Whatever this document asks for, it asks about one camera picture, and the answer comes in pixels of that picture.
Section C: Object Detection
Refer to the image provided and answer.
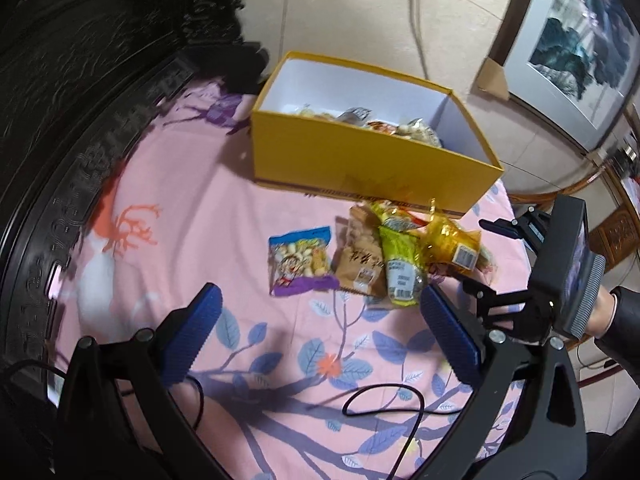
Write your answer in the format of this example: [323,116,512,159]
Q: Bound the grey floor cable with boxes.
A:
[407,0,432,80]

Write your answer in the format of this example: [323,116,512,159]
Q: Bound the framed landscape painting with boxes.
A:
[487,0,640,153]

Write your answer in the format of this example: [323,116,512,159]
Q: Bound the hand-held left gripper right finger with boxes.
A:
[407,285,588,480]

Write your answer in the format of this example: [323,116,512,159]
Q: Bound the black cable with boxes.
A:
[342,384,427,480]

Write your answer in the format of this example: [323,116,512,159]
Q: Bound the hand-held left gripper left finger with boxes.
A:
[52,282,226,480]

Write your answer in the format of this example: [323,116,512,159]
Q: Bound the colourful peanut snack packet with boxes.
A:
[268,226,341,297]

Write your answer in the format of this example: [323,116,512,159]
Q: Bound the silver foil snack packet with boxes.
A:
[340,107,372,127]

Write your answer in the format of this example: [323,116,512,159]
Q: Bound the brown kraft snack packet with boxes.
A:
[332,204,390,297]

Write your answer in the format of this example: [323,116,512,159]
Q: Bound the pink floral tablecloth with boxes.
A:
[47,80,533,480]

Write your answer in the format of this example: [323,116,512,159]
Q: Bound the yellow-green snack packet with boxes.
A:
[377,225,430,308]

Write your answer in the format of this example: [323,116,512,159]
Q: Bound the yellow cardboard box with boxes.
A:
[250,50,506,220]

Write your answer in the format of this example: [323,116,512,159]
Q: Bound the yellow transparent snack packet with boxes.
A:
[420,197,483,278]

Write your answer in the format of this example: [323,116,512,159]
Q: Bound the person's right forearm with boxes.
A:
[582,285,640,361]

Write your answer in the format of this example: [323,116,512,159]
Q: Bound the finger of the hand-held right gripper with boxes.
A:
[479,207,556,256]
[462,280,551,346]

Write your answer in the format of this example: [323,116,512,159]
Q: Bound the dark carved wooden furniture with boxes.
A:
[0,0,271,401]

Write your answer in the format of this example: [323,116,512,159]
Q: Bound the small yellow snack packet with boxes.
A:
[370,201,426,233]

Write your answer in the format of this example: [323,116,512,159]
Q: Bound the wooden chair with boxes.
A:
[507,157,640,268]

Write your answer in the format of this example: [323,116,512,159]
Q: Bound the clear white puffs packet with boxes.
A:
[395,117,443,148]

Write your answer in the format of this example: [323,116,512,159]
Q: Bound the brown cardboard piece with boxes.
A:
[472,57,509,100]

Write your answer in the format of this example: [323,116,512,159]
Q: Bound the pale yellow snack packet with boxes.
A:
[296,104,342,124]

